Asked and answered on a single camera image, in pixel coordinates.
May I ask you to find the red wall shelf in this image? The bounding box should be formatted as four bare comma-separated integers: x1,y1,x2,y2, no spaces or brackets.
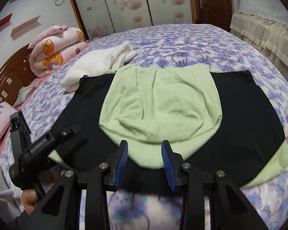
0,14,12,27

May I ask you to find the pink wall shelf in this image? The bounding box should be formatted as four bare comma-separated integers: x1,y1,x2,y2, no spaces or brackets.
10,15,41,36

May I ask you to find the grey small cloth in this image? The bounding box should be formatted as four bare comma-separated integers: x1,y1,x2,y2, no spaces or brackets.
13,83,38,108

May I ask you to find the pink bear print quilt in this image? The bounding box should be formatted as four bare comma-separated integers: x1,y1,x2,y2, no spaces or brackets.
28,24,87,78

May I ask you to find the beige lace covered furniture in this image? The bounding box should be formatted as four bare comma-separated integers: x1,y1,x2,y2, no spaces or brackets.
230,0,288,81

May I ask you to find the brown wooden headboard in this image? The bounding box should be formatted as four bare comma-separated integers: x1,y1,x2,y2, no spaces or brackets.
0,45,36,105

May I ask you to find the black and green jacket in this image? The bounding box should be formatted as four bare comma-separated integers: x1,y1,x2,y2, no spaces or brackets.
51,64,288,194

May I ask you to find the brown wooden door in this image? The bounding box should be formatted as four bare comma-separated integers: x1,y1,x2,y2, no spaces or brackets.
195,0,233,32

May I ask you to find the left hand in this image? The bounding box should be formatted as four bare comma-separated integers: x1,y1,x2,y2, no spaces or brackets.
21,189,38,215

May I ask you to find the floral sliding wardrobe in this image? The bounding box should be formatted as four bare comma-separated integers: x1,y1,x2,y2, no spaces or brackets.
71,0,196,39

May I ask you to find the white fluffy folded garment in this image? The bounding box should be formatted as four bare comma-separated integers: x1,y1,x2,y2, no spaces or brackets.
61,42,137,93

